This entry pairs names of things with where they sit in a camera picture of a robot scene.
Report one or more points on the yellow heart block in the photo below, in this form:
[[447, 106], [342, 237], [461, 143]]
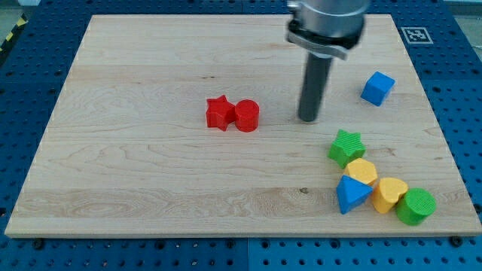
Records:
[[387, 193]]

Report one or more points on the green star block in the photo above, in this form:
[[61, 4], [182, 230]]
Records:
[[346, 147]]

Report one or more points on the green cylinder block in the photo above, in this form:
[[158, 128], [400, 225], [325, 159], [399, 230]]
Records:
[[415, 206]]

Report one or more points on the wooden board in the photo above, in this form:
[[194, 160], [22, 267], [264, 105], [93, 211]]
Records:
[[127, 153]]

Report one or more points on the blue cube block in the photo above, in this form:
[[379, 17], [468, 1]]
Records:
[[377, 88]]

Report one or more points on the white fiducial marker tag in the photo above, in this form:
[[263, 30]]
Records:
[[416, 35]]

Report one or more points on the yellow hexagon block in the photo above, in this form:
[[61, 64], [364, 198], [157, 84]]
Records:
[[362, 170]]

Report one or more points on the blue triangle block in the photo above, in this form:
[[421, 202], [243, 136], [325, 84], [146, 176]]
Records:
[[351, 193]]

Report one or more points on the red cylinder block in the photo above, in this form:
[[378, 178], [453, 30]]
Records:
[[247, 115]]

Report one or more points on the red star block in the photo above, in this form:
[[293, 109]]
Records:
[[220, 113]]

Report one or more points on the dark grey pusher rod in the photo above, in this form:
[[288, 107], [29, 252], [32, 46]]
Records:
[[315, 79]]

